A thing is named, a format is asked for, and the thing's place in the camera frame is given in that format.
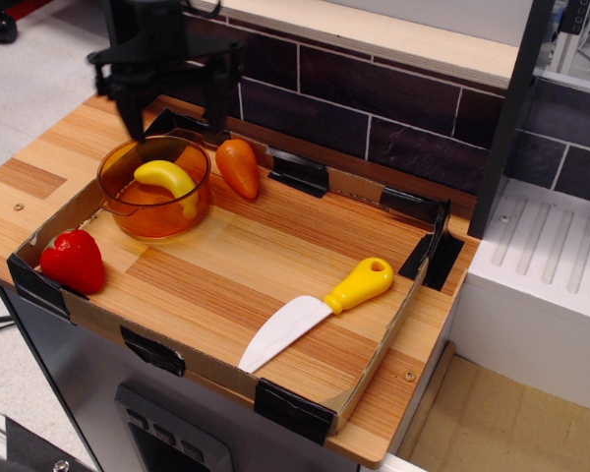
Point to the toy knife yellow handle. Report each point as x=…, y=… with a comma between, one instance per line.
x=369, y=278

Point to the orange toy carrot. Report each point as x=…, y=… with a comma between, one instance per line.
x=238, y=166

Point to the cardboard fence with black tape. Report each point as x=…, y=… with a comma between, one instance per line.
x=181, y=312

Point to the yellow toy banana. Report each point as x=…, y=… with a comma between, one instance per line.
x=174, y=179

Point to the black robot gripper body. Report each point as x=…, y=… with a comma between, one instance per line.
x=160, y=53

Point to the orange transparent plastic pot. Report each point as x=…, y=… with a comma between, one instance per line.
x=149, y=212

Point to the red toy strawberry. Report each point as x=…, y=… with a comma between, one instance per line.
x=73, y=259

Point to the black caster wheel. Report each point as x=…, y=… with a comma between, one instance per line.
x=8, y=29

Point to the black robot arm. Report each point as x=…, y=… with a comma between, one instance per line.
x=152, y=52

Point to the grey toy oven panel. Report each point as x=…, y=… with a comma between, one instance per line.
x=164, y=441

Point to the white toy sink drainboard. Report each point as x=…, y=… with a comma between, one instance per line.
x=524, y=307

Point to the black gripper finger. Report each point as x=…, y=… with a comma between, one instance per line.
x=220, y=91
x=130, y=104

